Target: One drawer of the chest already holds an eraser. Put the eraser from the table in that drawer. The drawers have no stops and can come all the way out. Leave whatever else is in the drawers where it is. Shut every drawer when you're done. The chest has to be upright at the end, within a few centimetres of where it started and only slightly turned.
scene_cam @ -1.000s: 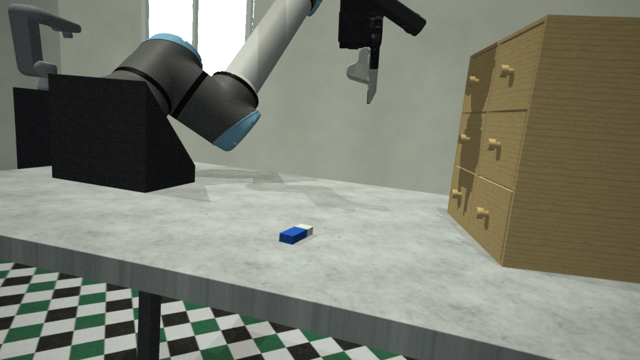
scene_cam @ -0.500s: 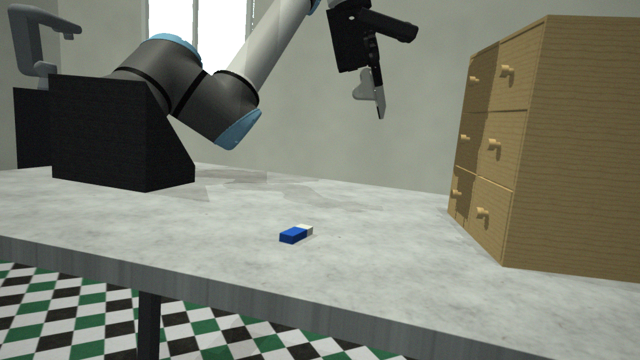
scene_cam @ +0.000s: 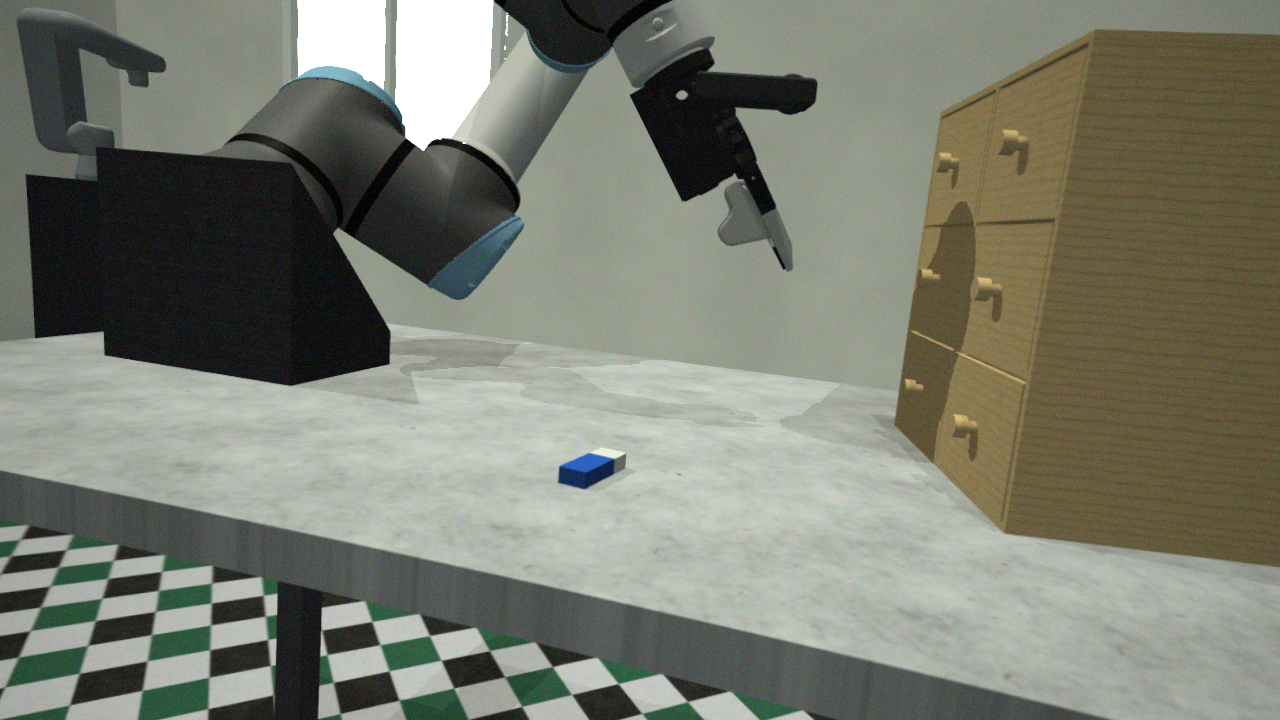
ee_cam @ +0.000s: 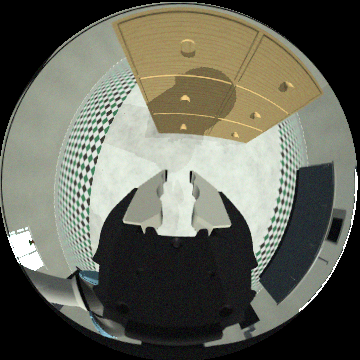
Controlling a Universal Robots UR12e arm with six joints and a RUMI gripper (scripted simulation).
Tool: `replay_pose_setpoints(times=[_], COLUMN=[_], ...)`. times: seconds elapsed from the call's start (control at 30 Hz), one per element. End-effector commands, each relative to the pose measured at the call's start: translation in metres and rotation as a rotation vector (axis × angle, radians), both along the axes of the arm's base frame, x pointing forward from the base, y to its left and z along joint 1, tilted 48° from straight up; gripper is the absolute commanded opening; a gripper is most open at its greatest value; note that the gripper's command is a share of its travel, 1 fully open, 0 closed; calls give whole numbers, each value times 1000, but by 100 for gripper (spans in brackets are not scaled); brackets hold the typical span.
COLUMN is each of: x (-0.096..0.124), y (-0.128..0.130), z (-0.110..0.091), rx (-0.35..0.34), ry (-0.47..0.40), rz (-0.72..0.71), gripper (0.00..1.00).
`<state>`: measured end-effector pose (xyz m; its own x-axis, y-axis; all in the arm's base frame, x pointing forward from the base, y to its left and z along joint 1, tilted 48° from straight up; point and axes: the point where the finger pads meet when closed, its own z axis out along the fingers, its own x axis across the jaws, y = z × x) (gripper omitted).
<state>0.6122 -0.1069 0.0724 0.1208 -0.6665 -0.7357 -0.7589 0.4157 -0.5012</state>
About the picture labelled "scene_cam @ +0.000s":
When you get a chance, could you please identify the brown wooden chest of drawers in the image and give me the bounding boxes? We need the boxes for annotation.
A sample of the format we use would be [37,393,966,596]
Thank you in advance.
[893,29,1280,568]

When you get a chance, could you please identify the blue and white eraser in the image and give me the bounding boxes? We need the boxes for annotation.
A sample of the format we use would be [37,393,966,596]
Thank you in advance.
[558,448,626,489]

